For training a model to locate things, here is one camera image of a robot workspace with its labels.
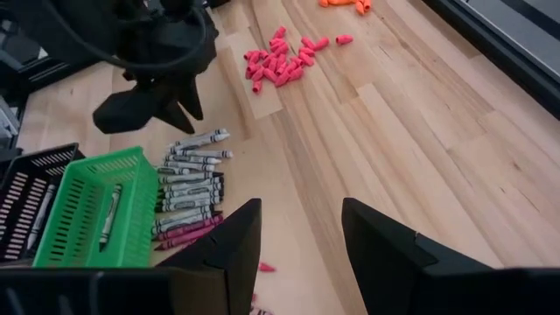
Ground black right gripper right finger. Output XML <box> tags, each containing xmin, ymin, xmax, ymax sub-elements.
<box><xmin>342</xmin><ymin>197</ymin><xmax>495</xmax><ymax>315</ymax></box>

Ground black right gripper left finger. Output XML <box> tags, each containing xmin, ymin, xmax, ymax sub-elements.
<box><xmin>157</xmin><ymin>199</ymin><xmax>263</xmax><ymax>315</ymax></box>

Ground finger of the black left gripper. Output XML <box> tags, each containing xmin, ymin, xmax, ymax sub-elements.
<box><xmin>152</xmin><ymin>76</ymin><xmax>205</xmax><ymax>135</ymax></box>
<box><xmin>92</xmin><ymin>87</ymin><xmax>170</xmax><ymax>135</ymax></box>

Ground grey paper-wrapped crayon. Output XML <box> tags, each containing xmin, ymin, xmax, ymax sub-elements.
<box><xmin>151</xmin><ymin>212</ymin><xmax>215</xmax><ymax>236</ymax></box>
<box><xmin>152</xmin><ymin>205</ymin><xmax>215</xmax><ymax>228</ymax></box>
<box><xmin>164</xmin><ymin>160</ymin><xmax>216</xmax><ymax>172</ymax></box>
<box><xmin>159</xmin><ymin>177</ymin><xmax>224</xmax><ymax>193</ymax></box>
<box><xmin>156</xmin><ymin>190</ymin><xmax>223</xmax><ymax>206</ymax></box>
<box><xmin>164</xmin><ymin>154</ymin><xmax>222</xmax><ymax>165</ymax></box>
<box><xmin>169</xmin><ymin>128</ymin><xmax>228</xmax><ymax>148</ymax></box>
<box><xmin>174</xmin><ymin>149</ymin><xmax>234</xmax><ymax>159</ymax></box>
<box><xmin>155</xmin><ymin>197</ymin><xmax>222</xmax><ymax>214</ymax></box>
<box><xmin>157</xmin><ymin>171</ymin><xmax>224</xmax><ymax>185</ymax></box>
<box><xmin>25</xmin><ymin>184</ymin><xmax>57</xmax><ymax>251</ymax></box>
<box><xmin>157</xmin><ymin>183</ymin><xmax>224</xmax><ymax>199</ymax></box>
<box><xmin>168</xmin><ymin>132</ymin><xmax>231</xmax><ymax>153</ymax></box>
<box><xmin>156</xmin><ymin>165</ymin><xmax>192</xmax><ymax>176</ymax></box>
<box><xmin>98</xmin><ymin>184</ymin><xmax>123</xmax><ymax>253</ymax></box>

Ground black plastic slotted basket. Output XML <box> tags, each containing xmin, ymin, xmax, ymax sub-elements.
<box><xmin>0</xmin><ymin>142</ymin><xmax>87</xmax><ymax>263</ymax></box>

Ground green plastic slotted basket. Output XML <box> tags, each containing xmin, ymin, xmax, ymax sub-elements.
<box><xmin>32</xmin><ymin>146</ymin><xmax>159</xmax><ymax>269</ymax></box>

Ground black left camera cable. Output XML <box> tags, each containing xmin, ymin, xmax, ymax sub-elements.
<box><xmin>41</xmin><ymin>0</ymin><xmax>209</xmax><ymax>74</ymax></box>

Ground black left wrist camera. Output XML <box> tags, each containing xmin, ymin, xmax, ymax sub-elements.
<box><xmin>168</xmin><ymin>10</ymin><xmax>220</xmax><ymax>76</ymax></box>

